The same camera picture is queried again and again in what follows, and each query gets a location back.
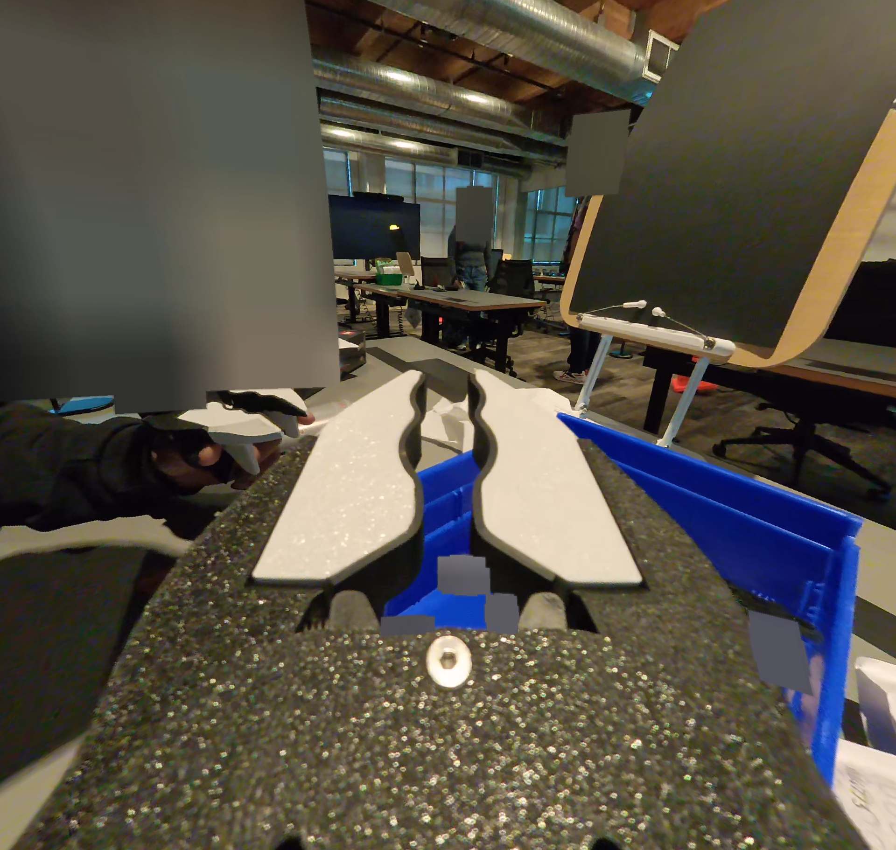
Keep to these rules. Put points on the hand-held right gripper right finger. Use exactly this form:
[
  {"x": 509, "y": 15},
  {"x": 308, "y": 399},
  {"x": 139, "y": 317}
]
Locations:
[{"x": 553, "y": 507}]

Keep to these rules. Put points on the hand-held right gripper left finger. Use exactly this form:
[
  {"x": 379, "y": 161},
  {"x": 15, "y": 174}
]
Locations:
[{"x": 336, "y": 500}]

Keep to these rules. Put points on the blue plastic bin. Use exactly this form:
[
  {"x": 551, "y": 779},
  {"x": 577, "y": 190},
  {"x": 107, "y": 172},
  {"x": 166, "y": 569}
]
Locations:
[{"x": 700, "y": 514}]

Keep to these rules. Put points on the person's left forearm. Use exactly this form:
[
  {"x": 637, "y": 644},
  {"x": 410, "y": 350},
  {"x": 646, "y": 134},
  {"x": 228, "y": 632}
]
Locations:
[{"x": 63, "y": 465}]

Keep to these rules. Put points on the long wood-edged office desk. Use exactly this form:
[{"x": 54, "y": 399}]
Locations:
[{"x": 455, "y": 298}]

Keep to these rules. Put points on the wood-edged grey desk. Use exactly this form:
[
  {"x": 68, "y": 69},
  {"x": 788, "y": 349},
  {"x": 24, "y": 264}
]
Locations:
[{"x": 864, "y": 364}]

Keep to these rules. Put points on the person's left hand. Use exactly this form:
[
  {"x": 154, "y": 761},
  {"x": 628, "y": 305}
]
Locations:
[{"x": 183, "y": 465}]

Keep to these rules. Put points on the crumpled white paper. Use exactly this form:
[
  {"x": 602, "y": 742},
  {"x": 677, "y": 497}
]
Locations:
[{"x": 448, "y": 423}]

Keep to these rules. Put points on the blue round lid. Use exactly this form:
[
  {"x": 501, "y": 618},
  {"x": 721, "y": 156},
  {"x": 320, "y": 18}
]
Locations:
[{"x": 84, "y": 408}]

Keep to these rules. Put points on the red floor item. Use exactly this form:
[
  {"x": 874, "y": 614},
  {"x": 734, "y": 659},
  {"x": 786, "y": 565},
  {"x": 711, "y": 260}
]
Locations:
[{"x": 693, "y": 382}]

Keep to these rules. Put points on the white board stand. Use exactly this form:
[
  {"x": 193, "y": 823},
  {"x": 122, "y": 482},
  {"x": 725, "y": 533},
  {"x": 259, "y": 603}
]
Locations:
[{"x": 651, "y": 336}]

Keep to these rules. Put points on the green box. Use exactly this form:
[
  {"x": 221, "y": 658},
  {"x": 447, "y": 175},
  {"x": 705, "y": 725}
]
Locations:
[{"x": 389, "y": 273}]

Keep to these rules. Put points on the black office chair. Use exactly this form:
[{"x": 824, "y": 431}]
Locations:
[
  {"x": 518, "y": 277},
  {"x": 805, "y": 437},
  {"x": 437, "y": 273}
]

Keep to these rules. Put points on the large black display screen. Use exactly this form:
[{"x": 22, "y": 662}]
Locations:
[{"x": 364, "y": 227}]

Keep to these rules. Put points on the black monitor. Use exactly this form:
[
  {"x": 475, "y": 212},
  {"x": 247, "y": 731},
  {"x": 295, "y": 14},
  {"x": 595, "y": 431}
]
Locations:
[{"x": 864, "y": 304}]

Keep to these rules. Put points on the dark board with wooden edge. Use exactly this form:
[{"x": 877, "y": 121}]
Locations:
[{"x": 852, "y": 248}]

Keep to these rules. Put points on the white printed paper sheet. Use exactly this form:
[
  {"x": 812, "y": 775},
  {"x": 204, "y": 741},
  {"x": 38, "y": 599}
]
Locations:
[{"x": 868, "y": 794}]

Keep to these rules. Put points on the white vent grille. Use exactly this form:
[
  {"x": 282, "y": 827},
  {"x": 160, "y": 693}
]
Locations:
[{"x": 661, "y": 56}]

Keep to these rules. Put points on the window wall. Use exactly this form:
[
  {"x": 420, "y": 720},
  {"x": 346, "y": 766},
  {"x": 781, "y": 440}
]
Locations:
[{"x": 434, "y": 192}]

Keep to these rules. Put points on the large metal air duct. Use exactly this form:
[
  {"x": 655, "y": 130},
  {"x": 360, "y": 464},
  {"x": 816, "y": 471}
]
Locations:
[{"x": 546, "y": 17}]

